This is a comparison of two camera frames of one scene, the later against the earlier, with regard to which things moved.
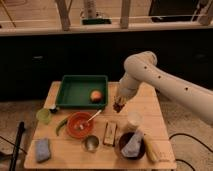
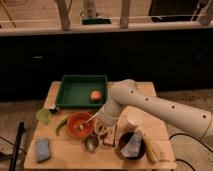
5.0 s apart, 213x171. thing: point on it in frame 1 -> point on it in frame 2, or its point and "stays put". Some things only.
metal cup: x=91 y=143 stays put
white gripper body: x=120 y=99 -> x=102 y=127
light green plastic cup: x=43 y=116 stays put
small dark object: x=53 y=110 stays put
